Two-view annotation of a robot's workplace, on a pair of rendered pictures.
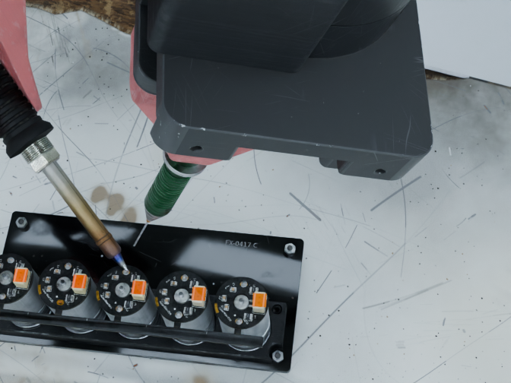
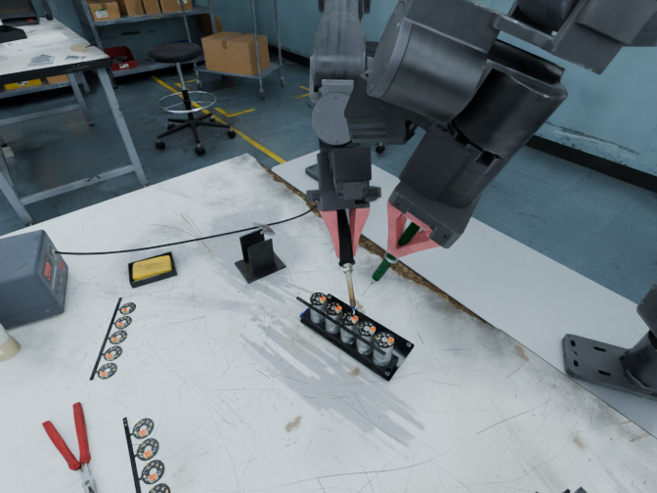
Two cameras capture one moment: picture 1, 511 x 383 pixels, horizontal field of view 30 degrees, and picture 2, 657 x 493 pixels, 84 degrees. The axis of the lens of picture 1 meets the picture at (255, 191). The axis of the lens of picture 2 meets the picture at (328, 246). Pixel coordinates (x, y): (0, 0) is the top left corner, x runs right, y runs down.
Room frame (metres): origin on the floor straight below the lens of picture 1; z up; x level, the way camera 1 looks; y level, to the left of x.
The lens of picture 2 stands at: (-0.15, -0.05, 1.22)
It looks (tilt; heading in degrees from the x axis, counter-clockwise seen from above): 41 degrees down; 26
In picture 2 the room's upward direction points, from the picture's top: straight up
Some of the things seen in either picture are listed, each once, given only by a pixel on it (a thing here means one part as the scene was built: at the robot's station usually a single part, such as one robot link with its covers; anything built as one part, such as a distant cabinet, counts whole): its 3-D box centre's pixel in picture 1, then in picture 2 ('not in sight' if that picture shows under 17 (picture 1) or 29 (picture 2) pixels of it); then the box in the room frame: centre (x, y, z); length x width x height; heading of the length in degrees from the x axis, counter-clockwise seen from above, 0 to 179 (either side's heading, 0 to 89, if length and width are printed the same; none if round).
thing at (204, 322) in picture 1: (187, 311); (365, 339); (0.14, 0.04, 0.79); 0.02 x 0.02 x 0.05
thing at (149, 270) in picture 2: not in sight; (152, 268); (0.13, 0.44, 0.76); 0.07 x 0.05 x 0.02; 142
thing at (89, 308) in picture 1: (75, 299); (333, 319); (0.15, 0.09, 0.79); 0.02 x 0.02 x 0.05
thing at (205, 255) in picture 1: (147, 290); (355, 334); (0.16, 0.06, 0.76); 0.16 x 0.07 x 0.01; 77
